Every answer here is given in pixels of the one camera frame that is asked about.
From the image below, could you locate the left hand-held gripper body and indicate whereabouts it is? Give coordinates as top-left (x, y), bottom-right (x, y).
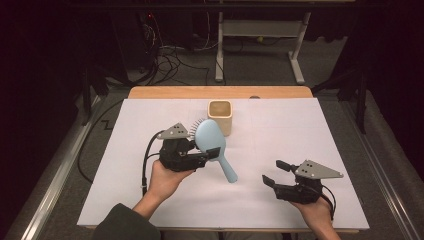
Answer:
top-left (156, 122), bottom-right (209, 173)

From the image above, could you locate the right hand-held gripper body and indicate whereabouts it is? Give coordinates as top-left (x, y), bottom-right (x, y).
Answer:
top-left (273, 159), bottom-right (344, 205)

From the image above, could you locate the light blue hairbrush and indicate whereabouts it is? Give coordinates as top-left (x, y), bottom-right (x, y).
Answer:
top-left (189, 118), bottom-right (239, 184)

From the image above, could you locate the person's right hand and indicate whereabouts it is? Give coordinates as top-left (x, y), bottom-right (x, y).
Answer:
top-left (289, 196), bottom-right (335, 231)

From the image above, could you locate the person's left hand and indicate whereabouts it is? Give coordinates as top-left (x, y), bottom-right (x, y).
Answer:
top-left (146, 160), bottom-right (196, 204)

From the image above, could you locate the beige square cup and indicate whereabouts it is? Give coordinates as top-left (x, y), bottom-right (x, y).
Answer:
top-left (207, 99), bottom-right (233, 138)

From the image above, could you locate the white table cover sheet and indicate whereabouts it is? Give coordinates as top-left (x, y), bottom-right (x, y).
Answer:
top-left (77, 97), bottom-right (370, 231)

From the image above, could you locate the wooden table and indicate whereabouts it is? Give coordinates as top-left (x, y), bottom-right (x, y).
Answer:
top-left (84, 85), bottom-right (361, 234)

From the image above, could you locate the person's dark sleeve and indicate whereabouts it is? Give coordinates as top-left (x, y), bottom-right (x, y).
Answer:
top-left (91, 203), bottom-right (163, 240)

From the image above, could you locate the black metal stand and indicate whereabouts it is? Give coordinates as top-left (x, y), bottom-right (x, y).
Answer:
top-left (311, 66), bottom-right (368, 134)
top-left (79, 64), bottom-right (111, 126)

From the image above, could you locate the left hand-held gripper cable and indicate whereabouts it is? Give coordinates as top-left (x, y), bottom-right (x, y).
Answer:
top-left (141, 129), bottom-right (166, 198)

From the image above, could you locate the hand-held gripper cable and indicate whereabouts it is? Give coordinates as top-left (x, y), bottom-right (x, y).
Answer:
top-left (141, 129), bottom-right (166, 198)
top-left (320, 184), bottom-right (337, 221)

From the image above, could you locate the right hand-held gripper cable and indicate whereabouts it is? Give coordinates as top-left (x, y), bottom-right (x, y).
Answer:
top-left (320, 184), bottom-right (337, 221)

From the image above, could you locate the grey metal floor rail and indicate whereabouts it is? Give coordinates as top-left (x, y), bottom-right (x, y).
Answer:
top-left (339, 99), bottom-right (424, 240)
top-left (19, 94), bottom-right (104, 240)

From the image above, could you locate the tangle of floor cables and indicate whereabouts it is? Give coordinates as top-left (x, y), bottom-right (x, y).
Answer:
top-left (143, 13), bottom-right (214, 86)

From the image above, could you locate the long black floor cable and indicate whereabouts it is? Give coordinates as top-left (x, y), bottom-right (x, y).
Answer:
top-left (77, 98), bottom-right (126, 184)

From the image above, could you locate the white metal desk frame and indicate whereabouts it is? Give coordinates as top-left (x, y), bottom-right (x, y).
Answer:
top-left (214, 11), bottom-right (313, 86)

